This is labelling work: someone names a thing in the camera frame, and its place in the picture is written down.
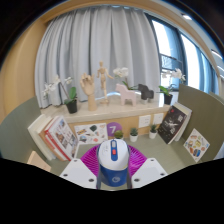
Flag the red-spined book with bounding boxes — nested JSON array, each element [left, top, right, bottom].
[[44, 116, 73, 162]]

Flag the white book behind black book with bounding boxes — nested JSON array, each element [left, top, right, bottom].
[[173, 101, 193, 143]]

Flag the white and blue computer mouse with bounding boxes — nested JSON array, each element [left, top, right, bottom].
[[96, 138, 131, 188]]

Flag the wooden hand model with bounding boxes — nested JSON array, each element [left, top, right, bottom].
[[79, 73, 98, 112]]

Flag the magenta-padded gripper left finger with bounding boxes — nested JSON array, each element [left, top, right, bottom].
[[59, 143, 101, 190]]

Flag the picture-cover book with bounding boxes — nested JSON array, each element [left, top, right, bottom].
[[49, 115, 80, 162]]

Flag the food sticker sheet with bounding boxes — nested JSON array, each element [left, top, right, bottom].
[[183, 128, 211, 163]]

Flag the white orchid in black pot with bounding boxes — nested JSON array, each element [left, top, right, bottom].
[[42, 75, 79, 114], [158, 68, 187, 106]]

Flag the grey-green desk partition panel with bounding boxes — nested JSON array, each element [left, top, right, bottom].
[[0, 96, 46, 159], [177, 83, 224, 164]]

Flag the white sticker sheet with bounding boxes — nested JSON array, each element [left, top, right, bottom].
[[73, 122, 109, 145]]

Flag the light wooden desk shelf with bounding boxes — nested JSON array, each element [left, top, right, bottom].
[[39, 94, 179, 139]]

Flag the white orchid behind pink horse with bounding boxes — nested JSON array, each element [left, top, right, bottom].
[[112, 67, 138, 91]]

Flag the brown-cover book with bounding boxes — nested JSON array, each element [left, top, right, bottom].
[[38, 116, 66, 162]]

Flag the pink horse figure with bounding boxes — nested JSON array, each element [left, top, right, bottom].
[[115, 83, 138, 107]]

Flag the white wall socket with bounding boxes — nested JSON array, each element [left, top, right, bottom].
[[152, 112, 165, 126], [138, 114, 152, 129]]

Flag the wooden artist mannequin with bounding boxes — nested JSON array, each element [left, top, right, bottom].
[[96, 60, 114, 103]]

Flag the window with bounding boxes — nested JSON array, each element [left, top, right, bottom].
[[144, 13, 221, 98]]

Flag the small succulent in white pot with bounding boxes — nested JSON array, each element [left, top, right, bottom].
[[148, 124, 158, 140], [113, 129, 124, 140], [129, 127, 139, 143]]

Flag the grey curtain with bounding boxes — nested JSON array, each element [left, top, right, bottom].
[[34, 4, 162, 109]]

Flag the round purple sign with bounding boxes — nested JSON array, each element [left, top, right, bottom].
[[106, 121, 122, 138]]

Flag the black horse figure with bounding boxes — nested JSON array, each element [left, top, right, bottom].
[[137, 83, 155, 102]]

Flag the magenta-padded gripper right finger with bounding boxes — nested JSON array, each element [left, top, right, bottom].
[[128, 146, 169, 190]]

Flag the black-cover book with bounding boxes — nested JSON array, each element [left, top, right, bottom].
[[157, 105, 188, 145]]

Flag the beige booklet with red text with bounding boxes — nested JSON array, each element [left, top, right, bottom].
[[26, 150, 53, 173]]

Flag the ceiling lights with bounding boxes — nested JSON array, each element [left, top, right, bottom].
[[181, 13, 224, 73]]

